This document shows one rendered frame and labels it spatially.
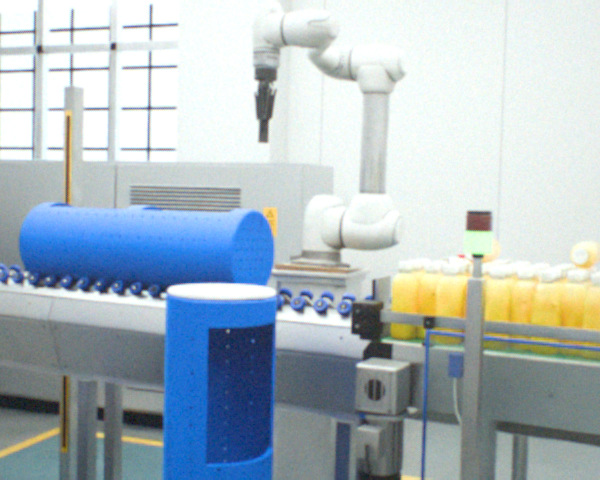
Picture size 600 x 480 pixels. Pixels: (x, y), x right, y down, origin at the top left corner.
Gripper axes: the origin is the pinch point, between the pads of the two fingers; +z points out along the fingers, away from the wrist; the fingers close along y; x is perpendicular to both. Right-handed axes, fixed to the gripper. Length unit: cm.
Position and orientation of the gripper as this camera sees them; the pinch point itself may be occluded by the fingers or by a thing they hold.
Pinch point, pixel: (263, 132)
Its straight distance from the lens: 274.6
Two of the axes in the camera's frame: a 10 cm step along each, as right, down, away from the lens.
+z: -0.4, 10.0, 0.3
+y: 4.6, 0.5, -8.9
